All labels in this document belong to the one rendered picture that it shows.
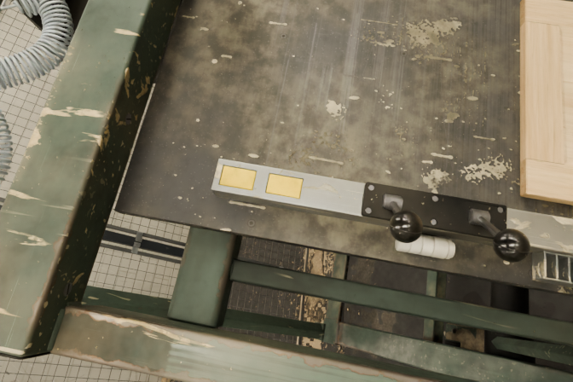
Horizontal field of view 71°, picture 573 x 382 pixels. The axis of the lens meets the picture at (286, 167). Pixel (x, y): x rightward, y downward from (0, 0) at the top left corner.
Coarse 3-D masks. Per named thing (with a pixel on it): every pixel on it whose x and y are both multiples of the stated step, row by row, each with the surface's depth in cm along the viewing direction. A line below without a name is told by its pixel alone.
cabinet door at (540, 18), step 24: (528, 0) 72; (552, 0) 72; (528, 24) 70; (552, 24) 70; (528, 48) 69; (552, 48) 69; (528, 72) 67; (552, 72) 67; (528, 96) 66; (552, 96) 66; (528, 120) 64; (552, 120) 64; (528, 144) 63; (552, 144) 63; (528, 168) 62; (552, 168) 62; (528, 192) 61; (552, 192) 61
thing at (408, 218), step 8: (384, 200) 56; (392, 200) 56; (400, 200) 56; (384, 208) 57; (392, 208) 54; (400, 208) 56; (400, 216) 46; (408, 216) 46; (416, 216) 46; (392, 224) 46; (400, 224) 46; (408, 224) 45; (416, 224) 45; (392, 232) 46; (400, 232) 46; (408, 232) 45; (416, 232) 45; (400, 240) 46; (408, 240) 46
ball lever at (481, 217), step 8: (472, 216) 56; (480, 216) 55; (488, 216) 55; (480, 224) 56; (488, 224) 52; (496, 232) 49; (504, 232) 46; (512, 232) 45; (520, 232) 45; (496, 240) 46; (504, 240) 45; (512, 240) 45; (520, 240) 45; (528, 240) 45; (496, 248) 46; (504, 248) 45; (512, 248) 45; (520, 248) 44; (528, 248) 45; (504, 256) 45; (512, 256) 45; (520, 256) 45
